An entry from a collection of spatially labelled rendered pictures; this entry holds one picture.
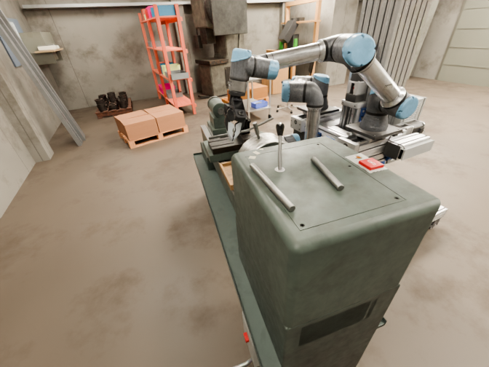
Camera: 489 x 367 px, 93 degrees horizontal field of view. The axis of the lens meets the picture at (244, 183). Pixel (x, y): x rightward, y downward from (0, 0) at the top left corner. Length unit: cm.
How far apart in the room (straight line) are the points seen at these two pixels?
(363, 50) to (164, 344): 197
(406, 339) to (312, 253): 149
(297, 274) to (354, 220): 21
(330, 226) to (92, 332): 187
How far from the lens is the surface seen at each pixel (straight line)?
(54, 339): 231
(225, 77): 753
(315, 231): 63
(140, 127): 461
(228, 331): 186
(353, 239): 68
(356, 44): 116
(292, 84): 145
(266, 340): 125
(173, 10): 588
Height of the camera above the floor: 170
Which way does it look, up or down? 34 degrees down
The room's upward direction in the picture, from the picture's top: 4 degrees counter-clockwise
